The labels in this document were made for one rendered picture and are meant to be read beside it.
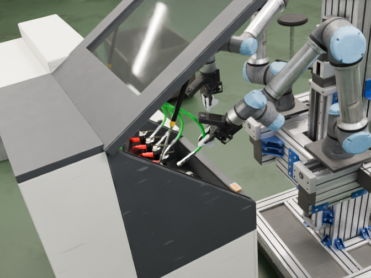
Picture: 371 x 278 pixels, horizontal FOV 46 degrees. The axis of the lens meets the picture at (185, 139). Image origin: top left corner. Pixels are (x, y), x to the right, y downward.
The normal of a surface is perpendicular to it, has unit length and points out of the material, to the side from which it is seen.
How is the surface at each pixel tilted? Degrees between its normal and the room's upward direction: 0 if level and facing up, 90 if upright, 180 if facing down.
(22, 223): 0
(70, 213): 90
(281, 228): 0
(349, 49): 83
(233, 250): 90
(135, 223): 90
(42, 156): 0
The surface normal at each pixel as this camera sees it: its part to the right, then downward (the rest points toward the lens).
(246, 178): -0.11, -0.83
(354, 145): 0.07, 0.65
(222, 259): 0.47, 0.44
